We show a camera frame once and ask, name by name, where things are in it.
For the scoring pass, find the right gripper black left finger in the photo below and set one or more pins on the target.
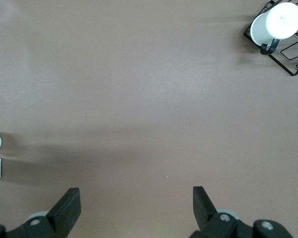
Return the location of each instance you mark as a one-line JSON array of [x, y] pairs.
[[59, 218]]

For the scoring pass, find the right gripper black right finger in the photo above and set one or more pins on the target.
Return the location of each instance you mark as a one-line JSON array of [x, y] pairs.
[[206, 213]]

